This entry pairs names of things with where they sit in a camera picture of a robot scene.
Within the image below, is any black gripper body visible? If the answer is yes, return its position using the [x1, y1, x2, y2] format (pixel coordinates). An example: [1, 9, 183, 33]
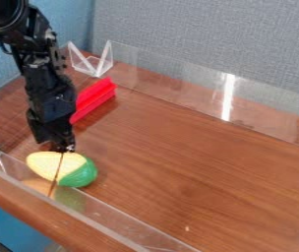
[24, 67, 76, 127]

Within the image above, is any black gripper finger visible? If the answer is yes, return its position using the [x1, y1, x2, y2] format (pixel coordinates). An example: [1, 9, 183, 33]
[27, 111, 76, 153]

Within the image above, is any yellow green toy corn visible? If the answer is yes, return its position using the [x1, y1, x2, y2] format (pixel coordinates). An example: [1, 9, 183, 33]
[27, 152, 99, 187]

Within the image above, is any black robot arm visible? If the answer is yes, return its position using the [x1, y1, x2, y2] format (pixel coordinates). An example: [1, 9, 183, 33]
[0, 0, 76, 153]

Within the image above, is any red plastic block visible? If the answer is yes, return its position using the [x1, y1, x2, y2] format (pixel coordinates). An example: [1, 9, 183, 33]
[70, 77, 117, 124]

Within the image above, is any clear acrylic corner bracket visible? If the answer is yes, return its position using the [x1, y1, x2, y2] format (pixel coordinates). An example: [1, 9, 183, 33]
[68, 40, 114, 78]

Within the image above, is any clear acrylic front wall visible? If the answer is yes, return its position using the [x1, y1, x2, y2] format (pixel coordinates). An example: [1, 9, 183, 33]
[0, 149, 201, 252]

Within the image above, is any clear acrylic wall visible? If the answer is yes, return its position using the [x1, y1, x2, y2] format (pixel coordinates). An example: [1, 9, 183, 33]
[0, 149, 201, 252]
[110, 42, 299, 146]

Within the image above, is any clear acrylic back wall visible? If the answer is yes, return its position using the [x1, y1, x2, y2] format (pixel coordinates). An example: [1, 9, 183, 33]
[110, 42, 299, 146]

